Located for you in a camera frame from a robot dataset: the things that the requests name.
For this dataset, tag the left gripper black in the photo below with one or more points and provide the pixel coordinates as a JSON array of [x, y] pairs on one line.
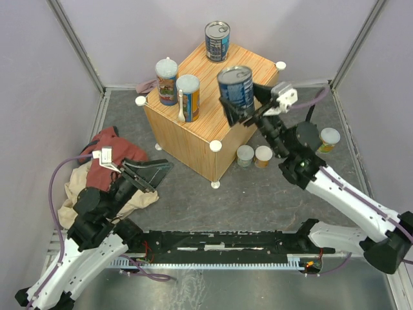
[[150, 172]]

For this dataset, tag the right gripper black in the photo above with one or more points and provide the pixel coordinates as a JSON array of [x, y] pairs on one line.
[[235, 114]]

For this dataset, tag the orange cup white lid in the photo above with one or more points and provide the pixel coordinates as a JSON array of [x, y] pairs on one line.
[[263, 155]]

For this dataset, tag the tall yellow drink can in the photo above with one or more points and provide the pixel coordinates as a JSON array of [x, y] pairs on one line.
[[190, 85]]

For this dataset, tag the blue Progresso soup can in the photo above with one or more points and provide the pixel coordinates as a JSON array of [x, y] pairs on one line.
[[217, 40]]

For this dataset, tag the tall can cartoon label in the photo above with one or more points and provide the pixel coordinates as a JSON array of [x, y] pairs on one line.
[[167, 72]]

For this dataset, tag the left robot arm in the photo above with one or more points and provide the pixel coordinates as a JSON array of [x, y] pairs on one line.
[[97, 236]]

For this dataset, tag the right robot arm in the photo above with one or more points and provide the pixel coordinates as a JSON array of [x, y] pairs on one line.
[[382, 235]]

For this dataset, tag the wooden cube counter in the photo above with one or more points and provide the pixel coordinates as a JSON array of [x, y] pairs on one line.
[[207, 145]]

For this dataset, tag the pink cloth behind counter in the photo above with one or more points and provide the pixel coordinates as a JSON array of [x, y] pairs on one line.
[[146, 86]]

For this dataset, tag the red cloth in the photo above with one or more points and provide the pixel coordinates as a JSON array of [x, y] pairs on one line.
[[112, 148]]

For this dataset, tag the clear lid small cup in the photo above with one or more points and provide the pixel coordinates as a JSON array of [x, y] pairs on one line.
[[245, 155]]

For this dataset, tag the white plastic spoon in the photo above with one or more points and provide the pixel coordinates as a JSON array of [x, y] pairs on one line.
[[181, 116]]

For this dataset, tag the beige cloth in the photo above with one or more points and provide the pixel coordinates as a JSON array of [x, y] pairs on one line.
[[77, 183]]

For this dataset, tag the green orange fruit cup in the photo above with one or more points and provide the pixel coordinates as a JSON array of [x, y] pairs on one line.
[[329, 137]]

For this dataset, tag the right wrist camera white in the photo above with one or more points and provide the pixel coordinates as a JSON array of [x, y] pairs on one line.
[[283, 96]]

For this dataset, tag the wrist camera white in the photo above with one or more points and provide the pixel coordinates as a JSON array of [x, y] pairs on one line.
[[105, 159], [283, 96]]

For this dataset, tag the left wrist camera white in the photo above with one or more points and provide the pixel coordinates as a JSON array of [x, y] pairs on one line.
[[105, 159]]

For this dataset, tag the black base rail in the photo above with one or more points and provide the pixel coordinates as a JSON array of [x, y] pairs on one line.
[[216, 247]]

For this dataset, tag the white cable duct strip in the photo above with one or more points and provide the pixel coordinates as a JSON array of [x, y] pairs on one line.
[[292, 264]]

